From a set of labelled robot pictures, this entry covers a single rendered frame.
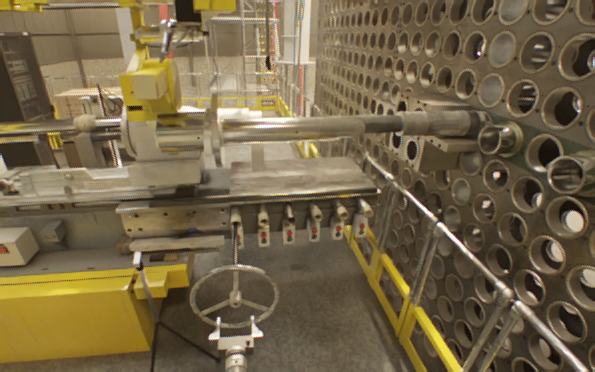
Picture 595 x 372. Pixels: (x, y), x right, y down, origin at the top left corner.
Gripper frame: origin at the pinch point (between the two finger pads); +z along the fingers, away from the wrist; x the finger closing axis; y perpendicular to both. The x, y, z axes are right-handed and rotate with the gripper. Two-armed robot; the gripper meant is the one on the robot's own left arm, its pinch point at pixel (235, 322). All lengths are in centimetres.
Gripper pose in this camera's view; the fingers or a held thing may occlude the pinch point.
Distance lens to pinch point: 131.7
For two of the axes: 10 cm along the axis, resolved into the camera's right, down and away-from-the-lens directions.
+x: -9.8, -0.2, -2.1
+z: -1.8, -4.6, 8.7
